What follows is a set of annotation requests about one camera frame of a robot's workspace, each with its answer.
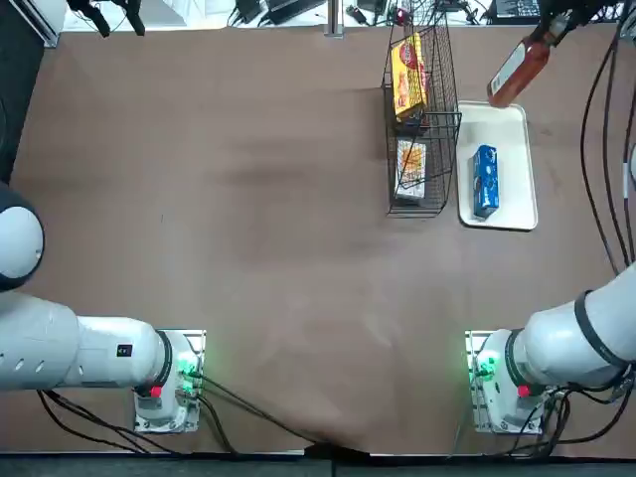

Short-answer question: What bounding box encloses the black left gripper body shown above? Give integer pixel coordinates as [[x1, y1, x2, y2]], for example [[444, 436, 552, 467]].
[[67, 0, 143, 12]]

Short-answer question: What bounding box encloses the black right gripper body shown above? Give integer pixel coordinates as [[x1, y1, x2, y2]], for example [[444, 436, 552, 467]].
[[556, 0, 622, 19]]

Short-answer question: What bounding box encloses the blue Oreo cookie box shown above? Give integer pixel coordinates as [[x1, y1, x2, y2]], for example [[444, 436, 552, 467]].
[[470, 144, 501, 220]]

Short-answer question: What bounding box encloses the white plastic tray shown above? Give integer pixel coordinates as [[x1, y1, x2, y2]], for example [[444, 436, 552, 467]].
[[456, 100, 540, 233]]

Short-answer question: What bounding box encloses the yellow snack box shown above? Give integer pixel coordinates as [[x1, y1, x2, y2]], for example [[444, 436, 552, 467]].
[[391, 32, 429, 125]]

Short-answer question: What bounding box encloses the black flat device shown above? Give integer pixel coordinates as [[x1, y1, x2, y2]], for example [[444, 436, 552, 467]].
[[264, 0, 327, 25]]

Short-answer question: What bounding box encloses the white orange snack box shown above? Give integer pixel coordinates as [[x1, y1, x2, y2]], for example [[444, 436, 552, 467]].
[[395, 138, 429, 203]]

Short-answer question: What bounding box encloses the grey aluminium rail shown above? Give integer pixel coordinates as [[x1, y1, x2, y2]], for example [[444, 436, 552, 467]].
[[27, 0, 60, 50]]

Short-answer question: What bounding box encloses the thick black cable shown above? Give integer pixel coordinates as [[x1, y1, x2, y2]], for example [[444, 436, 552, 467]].
[[579, 29, 627, 274]]

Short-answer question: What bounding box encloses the black wire shelf rack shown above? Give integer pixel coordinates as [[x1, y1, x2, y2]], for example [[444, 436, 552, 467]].
[[381, 0, 463, 220]]

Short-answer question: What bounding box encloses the black cable with white tag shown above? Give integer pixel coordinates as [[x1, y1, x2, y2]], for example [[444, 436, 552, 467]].
[[600, 19, 636, 264]]

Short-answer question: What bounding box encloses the silver aluminium post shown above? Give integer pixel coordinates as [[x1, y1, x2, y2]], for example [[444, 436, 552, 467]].
[[325, 0, 345, 39]]

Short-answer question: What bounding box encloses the thin black cable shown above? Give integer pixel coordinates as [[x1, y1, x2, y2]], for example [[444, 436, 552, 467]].
[[449, 387, 636, 458], [196, 373, 372, 456], [37, 390, 235, 456]]

